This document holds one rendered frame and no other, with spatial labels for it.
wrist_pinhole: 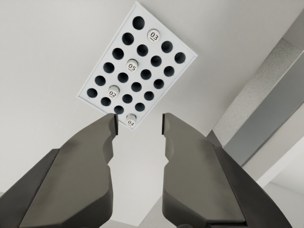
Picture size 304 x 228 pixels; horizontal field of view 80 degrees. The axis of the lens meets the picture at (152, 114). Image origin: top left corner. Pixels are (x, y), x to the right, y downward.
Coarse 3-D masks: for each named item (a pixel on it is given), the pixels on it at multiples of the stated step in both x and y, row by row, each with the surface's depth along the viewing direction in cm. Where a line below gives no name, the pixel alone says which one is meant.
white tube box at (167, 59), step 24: (144, 24) 20; (120, 48) 23; (144, 48) 23; (168, 48) 22; (96, 72) 21; (120, 72) 21; (144, 72) 24; (168, 72) 23; (96, 96) 22; (120, 96) 22; (144, 96) 23; (120, 120) 24
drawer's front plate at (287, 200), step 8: (272, 184) 24; (272, 192) 22; (280, 192) 23; (288, 192) 24; (296, 192) 26; (280, 200) 22; (288, 200) 22; (296, 200) 23; (280, 208) 20; (288, 208) 21; (296, 208) 22; (288, 216) 19; (296, 216) 20; (296, 224) 19
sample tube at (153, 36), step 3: (150, 30) 18; (153, 30) 18; (156, 30) 18; (150, 33) 18; (153, 33) 18; (156, 33) 18; (147, 36) 18; (150, 36) 18; (153, 36) 18; (156, 36) 18; (159, 36) 18; (150, 39) 18; (153, 39) 18; (156, 39) 18; (153, 42) 18; (156, 42) 18
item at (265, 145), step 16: (288, 80) 17; (272, 96) 17; (288, 96) 16; (256, 112) 18; (272, 112) 17; (288, 112) 15; (240, 128) 20; (256, 128) 18; (272, 128) 16; (288, 128) 15; (224, 144) 21; (240, 144) 19; (256, 144) 17; (272, 144) 16; (288, 144) 15; (240, 160) 18; (256, 160) 17; (272, 160) 15; (288, 160) 15; (256, 176) 16; (272, 176) 16; (288, 176) 24
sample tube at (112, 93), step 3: (111, 87) 21; (114, 87) 21; (117, 87) 22; (108, 90) 21; (111, 90) 20; (114, 90) 20; (117, 90) 21; (108, 93) 20; (111, 93) 20; (114, 93) 21; (117, 93) 21; (108, 96) 21; (111, 96) 21; (114, 96) 21; (117, 96) 21
